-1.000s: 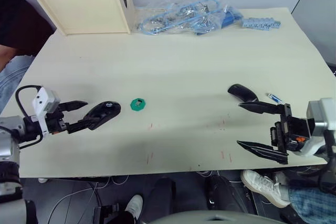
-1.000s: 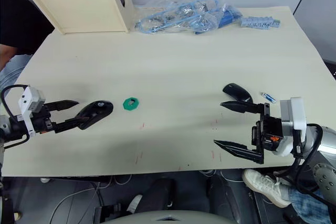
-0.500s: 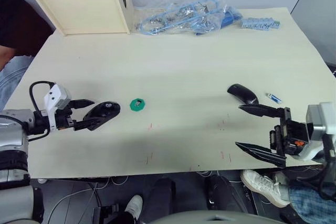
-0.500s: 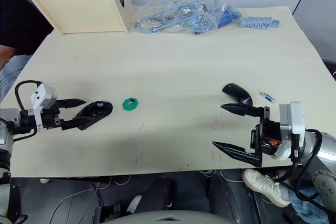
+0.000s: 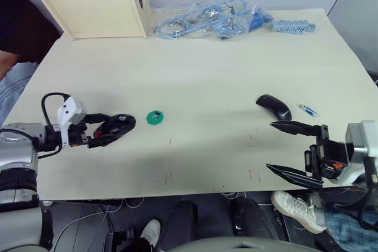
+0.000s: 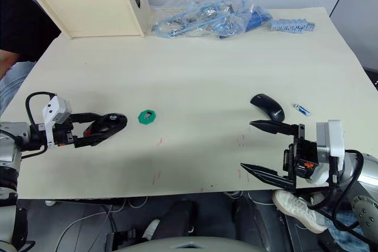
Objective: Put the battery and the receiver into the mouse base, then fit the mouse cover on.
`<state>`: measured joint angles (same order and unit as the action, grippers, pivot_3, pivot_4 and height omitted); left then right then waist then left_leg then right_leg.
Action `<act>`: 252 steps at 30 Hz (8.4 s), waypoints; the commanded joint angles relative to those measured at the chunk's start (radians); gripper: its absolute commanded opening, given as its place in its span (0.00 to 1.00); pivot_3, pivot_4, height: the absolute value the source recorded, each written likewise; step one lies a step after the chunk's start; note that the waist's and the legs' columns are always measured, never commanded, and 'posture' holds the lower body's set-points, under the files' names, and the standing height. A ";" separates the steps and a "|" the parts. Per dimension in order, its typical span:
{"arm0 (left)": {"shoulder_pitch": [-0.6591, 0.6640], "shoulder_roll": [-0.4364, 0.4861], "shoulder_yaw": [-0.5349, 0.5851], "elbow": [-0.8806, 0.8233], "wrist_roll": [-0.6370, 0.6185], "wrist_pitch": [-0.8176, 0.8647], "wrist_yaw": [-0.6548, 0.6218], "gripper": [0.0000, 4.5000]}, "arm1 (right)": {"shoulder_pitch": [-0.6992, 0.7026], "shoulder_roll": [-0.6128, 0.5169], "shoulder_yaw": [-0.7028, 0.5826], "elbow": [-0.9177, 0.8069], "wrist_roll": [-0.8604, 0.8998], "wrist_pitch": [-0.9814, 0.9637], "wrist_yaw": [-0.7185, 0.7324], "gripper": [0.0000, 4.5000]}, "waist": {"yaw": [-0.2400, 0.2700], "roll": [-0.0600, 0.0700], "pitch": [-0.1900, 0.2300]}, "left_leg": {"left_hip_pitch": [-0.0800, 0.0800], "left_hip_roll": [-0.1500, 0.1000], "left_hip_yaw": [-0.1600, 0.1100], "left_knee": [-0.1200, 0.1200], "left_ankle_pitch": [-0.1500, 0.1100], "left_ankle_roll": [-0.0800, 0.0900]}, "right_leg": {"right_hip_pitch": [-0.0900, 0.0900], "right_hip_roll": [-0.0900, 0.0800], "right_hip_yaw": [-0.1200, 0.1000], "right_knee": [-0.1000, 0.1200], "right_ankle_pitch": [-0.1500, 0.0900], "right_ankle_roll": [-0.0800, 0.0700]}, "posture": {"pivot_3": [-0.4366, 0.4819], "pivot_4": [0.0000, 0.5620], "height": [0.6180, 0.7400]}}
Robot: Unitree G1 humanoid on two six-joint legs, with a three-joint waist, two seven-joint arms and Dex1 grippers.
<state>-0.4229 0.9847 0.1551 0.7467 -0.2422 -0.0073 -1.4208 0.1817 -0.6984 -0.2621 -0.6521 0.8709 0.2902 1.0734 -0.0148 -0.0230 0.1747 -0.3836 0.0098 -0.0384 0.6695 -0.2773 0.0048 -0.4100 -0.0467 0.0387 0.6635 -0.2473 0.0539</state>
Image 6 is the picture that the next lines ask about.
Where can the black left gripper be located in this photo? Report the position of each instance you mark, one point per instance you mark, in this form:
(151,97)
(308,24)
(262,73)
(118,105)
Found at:
(63,134)

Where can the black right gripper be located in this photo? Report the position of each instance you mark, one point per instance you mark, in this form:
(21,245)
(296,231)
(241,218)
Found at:
(305,154)

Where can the black mouse base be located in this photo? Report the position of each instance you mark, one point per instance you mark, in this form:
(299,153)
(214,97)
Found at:
(116,122)

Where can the blue and white battery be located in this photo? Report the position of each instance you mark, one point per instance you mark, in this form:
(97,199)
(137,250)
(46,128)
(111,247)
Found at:
(302,110)

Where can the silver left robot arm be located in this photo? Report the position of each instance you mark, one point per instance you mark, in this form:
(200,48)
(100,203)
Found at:
(9,157)

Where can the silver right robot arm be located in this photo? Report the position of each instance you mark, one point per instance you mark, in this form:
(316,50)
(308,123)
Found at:
(369,172)

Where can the black mouse cover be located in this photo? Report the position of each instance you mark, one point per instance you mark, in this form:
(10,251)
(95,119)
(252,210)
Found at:
(270,107)

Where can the green octagonal receiver holder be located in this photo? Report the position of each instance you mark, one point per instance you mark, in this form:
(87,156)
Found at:
(142,119)

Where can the black rounded base shape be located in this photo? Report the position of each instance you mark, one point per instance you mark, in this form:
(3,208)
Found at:
(177,216)

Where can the white sneaker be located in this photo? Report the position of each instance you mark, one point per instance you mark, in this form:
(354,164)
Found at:
(298,209)

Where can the blue jeans leg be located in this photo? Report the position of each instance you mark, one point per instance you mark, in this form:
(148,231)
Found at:
(345,234)

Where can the large beige wooden shelf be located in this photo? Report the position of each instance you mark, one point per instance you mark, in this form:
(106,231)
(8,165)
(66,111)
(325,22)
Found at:
(88,13)

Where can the person in black shirt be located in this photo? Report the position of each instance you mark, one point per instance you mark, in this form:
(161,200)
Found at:
(20,22)

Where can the grey rounded robot body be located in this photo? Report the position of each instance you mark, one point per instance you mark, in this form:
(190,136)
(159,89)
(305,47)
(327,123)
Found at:
(189,244)

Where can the grey-blue terminal block strip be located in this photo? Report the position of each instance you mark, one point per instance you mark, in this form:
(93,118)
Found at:
(292,25)

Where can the dark blue packet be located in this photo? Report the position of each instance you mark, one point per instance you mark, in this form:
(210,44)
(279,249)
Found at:
(257,19)

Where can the clear plastic bag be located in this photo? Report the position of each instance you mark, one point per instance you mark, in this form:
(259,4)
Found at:
(206,19)

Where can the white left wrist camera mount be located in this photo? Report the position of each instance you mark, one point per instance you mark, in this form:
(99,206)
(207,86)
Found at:
(56,109)

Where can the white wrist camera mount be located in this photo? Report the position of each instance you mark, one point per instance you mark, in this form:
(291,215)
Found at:
(335,140)
(56,109)

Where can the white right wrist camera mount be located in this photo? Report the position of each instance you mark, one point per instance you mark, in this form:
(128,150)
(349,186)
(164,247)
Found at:
(335,140)

